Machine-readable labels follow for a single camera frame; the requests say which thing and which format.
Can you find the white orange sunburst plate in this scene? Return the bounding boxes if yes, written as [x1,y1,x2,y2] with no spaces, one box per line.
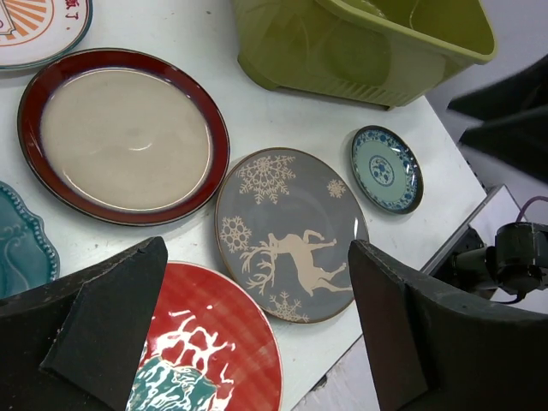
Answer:
[1,0,93,71]

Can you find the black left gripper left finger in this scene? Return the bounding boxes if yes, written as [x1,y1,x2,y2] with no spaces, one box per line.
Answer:
[1,236,168,410]

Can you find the teal scalloped plate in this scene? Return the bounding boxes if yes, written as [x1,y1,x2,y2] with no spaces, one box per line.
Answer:
[1,182,60,298]

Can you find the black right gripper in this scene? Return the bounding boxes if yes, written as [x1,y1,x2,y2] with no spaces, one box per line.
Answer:
[448,57,547,302]

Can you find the olive green plastic bin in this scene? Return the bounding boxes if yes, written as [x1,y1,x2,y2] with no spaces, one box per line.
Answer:
[233,0,497,108]

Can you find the red teal flower plate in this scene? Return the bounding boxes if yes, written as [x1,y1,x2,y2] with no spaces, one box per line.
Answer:
[126,261,283,411]

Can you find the red rimmed beige plate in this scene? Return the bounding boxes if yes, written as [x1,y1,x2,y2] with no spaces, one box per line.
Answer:
[17,48,230,226]

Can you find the grey reindeer snowflake plate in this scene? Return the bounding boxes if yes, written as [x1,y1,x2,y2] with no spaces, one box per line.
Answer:
[215,147,368,324]

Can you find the small blue floral plate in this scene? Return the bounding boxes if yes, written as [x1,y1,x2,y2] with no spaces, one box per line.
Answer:
[350,125,424,215]

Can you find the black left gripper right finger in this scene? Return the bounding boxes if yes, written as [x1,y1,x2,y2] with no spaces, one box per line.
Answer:
[348,240,547,410]

